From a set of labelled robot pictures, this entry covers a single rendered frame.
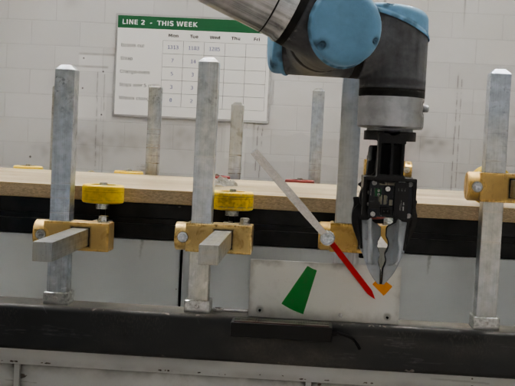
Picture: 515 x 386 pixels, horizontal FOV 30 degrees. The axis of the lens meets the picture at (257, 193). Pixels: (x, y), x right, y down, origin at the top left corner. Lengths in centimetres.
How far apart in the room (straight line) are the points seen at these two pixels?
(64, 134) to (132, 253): 33
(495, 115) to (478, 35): 726
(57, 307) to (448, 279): 75
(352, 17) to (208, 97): 59
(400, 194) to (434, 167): 756
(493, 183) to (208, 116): 50
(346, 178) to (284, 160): 712
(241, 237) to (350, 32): 63
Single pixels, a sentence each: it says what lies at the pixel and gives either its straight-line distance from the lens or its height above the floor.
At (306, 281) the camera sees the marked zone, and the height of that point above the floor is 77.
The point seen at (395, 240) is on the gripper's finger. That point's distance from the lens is 134.
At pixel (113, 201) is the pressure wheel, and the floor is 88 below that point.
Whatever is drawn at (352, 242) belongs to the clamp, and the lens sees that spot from 166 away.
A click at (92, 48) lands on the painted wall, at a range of 904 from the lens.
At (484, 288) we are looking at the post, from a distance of 171.
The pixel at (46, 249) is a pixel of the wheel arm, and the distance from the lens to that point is 147.
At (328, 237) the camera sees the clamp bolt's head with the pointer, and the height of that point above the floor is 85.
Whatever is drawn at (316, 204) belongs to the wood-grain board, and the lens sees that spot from 187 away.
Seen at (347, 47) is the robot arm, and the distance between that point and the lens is 112.
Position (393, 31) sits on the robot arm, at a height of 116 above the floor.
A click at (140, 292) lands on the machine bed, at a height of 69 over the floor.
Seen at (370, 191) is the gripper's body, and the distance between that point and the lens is 130.
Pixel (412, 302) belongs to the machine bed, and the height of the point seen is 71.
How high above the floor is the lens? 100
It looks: 3 degrees down
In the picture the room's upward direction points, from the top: 3 degrees clockwise
